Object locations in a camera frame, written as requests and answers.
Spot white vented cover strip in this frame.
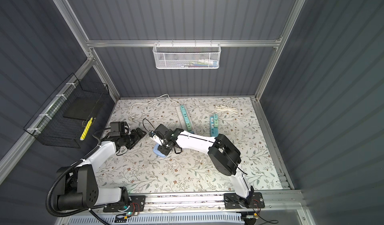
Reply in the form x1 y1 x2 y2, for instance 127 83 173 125
67 212 245 225

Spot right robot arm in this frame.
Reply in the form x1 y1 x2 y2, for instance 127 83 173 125
149 125 254 200

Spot black wire basket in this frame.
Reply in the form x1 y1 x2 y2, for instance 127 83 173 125
24 73 110 149

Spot bundled white cable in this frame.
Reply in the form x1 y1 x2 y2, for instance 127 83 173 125
214 104 239 115

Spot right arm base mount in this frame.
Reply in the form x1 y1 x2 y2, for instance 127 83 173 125
224 192 265 210

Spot blue square power socket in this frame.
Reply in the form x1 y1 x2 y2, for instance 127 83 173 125
153 144 167 158

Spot long white power strip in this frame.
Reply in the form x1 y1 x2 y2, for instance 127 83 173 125
176 105 195 134

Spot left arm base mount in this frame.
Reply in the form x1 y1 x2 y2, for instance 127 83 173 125
103 195 146 213

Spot items in white basket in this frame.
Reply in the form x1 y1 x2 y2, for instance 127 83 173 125
178 59 219 68

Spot yellow marker pen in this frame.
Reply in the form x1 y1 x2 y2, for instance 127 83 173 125
80 117 94 141

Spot teal power strip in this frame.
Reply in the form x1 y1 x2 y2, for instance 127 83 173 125
210 115 219 137

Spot white power strip cable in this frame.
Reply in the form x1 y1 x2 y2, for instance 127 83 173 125
128 93 181 121

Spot white wire mesh basket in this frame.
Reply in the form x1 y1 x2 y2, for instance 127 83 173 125
153 44 222 69

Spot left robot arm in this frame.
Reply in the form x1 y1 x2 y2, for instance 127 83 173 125
49 128 146 212

